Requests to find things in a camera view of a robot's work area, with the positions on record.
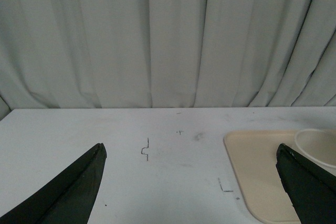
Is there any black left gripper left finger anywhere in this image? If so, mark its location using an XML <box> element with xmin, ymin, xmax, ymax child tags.
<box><xmin>1</xmin><ymin>143</ymin><xmax>107</xmax><ymax>223</ymax></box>

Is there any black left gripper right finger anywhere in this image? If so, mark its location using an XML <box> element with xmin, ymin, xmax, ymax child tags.
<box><xmin>276</xmin><ymin>143</ymin><xmax>335</xmax><ymax>223</ymax></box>

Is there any cream mug with black handle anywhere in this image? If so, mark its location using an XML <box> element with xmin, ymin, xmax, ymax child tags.
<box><xmin>291</xmin><ymin>129</ymin><xmax>335</xmax><ymax>176</ymax></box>

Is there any beige rectangular plastic tray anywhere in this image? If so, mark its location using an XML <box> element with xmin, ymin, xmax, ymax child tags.
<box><xmin>224</xmin><ymin>130</ymin><xmax>301</xmax><ymax>223</ymax></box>

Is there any pale grey-green curtain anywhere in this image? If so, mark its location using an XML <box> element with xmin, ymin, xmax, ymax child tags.
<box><xmin>1</xmin><ymin>0</ymin><xmax>335</xmax><ymax>117</ymax></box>

